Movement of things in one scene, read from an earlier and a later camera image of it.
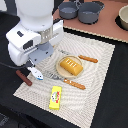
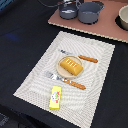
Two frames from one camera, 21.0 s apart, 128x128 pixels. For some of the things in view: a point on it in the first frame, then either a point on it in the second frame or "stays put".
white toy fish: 36,73 → 68,11
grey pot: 88,12 stays put
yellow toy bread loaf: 71,66 stays put
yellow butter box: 55,97 stays put
